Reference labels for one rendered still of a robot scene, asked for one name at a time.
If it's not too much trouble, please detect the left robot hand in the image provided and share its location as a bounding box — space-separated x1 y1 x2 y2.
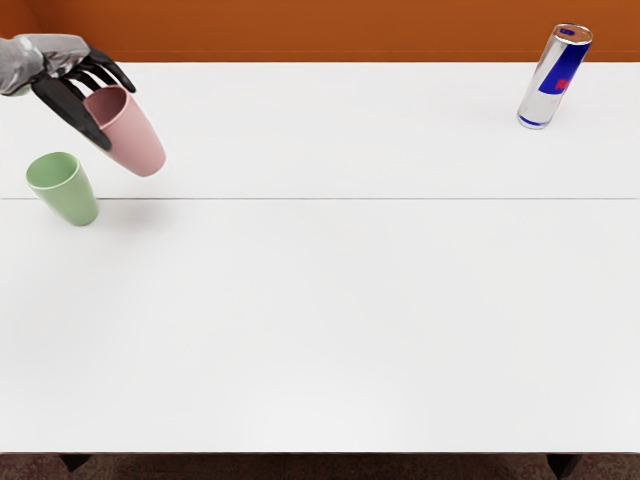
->
0 33 137 152

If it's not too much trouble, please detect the pink cup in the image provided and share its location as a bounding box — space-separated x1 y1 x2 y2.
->
82 85 167 178

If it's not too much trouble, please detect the green cup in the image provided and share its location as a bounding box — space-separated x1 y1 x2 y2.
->
25 151 100 228

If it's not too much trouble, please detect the silver and blue can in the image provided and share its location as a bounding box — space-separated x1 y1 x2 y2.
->
516 22 594 131

